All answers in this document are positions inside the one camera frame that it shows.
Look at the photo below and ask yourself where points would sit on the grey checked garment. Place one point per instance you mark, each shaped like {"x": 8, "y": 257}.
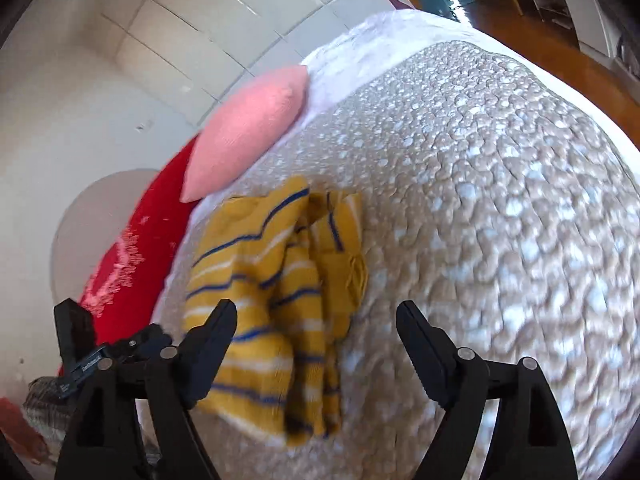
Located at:
{"x": 45, "y": 411}

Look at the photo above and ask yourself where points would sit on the round white side table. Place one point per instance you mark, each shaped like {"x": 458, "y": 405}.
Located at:
{"x": 90, "y": 225}

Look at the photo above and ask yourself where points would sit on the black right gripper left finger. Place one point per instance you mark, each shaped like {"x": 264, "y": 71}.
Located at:
{"x": 132, "y": 420}

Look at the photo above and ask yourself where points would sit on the textured white bed cover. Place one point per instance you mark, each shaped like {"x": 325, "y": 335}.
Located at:
{"x": 499, "y": 200}

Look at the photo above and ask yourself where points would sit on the red patterned pillow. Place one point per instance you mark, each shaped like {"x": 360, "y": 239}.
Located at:
{"x": 123, "y": 289}

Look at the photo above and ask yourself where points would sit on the yellow striped knit sweater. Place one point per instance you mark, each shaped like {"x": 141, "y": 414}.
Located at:
{"x": 291, "y": 262}

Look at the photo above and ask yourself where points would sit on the pink pillow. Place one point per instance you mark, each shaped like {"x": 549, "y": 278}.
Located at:
{"x": 243, "y": 129}

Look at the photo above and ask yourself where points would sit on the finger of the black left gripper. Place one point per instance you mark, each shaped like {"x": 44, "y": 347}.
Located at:
{"x": 81, "y": 354}

